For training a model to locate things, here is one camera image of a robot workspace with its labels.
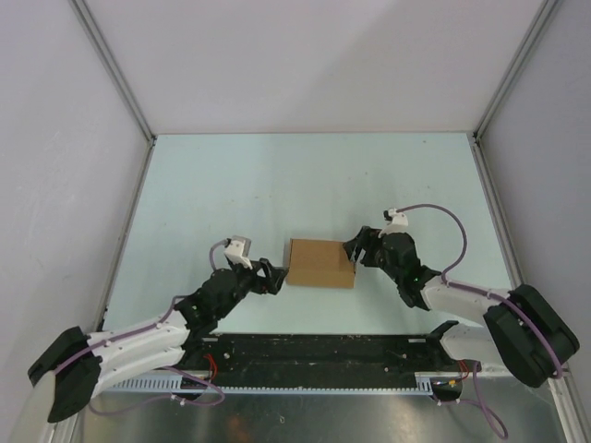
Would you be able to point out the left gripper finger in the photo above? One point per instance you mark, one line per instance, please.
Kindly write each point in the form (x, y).
(269, 269)
(274, 283)

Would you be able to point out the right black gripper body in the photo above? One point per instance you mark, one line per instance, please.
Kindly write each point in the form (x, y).
(375, 257)

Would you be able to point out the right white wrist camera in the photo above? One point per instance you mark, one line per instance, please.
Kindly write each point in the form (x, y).
(396, 222)

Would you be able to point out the brown cardboard box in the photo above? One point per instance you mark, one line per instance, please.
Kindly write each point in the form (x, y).
(320, 264)

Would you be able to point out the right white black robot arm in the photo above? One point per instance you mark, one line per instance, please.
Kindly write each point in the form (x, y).
(517, 329)

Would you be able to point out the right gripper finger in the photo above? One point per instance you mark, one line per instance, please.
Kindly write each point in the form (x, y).
(368, 235)
(356, 249)

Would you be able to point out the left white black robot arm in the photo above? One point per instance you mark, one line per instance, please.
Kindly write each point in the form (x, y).
(86, 364)

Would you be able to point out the perforated cable duct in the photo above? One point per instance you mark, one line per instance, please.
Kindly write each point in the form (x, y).
(168, 383)

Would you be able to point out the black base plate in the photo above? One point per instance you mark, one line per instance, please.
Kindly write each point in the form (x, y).
(352, 361)

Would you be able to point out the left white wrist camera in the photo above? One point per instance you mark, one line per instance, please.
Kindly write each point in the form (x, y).
(236, 251)

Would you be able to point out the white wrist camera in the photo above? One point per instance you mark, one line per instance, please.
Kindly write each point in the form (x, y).
(236, 251)
(396, 222)

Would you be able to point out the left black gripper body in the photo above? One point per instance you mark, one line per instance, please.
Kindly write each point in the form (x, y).
(247, 280)

